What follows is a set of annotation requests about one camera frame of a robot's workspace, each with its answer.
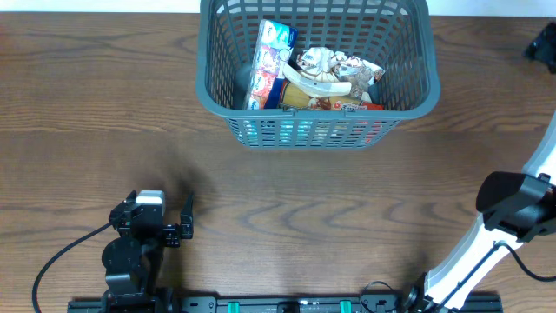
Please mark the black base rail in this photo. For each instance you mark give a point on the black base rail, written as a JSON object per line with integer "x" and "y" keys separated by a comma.
{"x": 210, "y": 304}

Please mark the orange San Remo pasta pack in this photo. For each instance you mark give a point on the orange San Remo pasta pack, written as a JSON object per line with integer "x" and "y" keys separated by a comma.
{"x": 293, "y": 98}

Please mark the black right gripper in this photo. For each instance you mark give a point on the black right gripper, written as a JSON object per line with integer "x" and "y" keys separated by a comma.
{"x": 543, "y": 48}

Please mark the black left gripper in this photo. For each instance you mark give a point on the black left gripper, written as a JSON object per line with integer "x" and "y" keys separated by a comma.
{"x": 174, "y": 235}

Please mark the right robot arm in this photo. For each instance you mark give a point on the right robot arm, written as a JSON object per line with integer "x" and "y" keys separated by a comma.
{"x": 513, "y": 208}

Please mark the teal snack bar wrapper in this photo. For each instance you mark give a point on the teal snack bar wrapper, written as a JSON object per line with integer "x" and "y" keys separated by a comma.
{"x": 274, "y": 133}

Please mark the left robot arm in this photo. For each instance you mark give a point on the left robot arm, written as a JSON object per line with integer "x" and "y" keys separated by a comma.
{"x": 133, "y": 261}

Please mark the grey plastic basket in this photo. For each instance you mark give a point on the grey plastic basket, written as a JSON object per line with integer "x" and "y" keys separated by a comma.
{"x": 394, "y": 34}

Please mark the white brown snack bag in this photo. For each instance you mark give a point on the white brown snack bag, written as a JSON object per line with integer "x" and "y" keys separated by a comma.
{"x": 359, "y": 72}

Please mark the beige snack bag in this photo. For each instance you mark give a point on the beige snack bag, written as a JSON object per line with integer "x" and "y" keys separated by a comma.
{"x": 315, "y": 75}

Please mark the Kleenex tissue multipack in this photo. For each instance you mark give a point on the Kleenex tissue multipack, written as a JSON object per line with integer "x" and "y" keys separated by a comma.
{"x": 274, "y": 47}

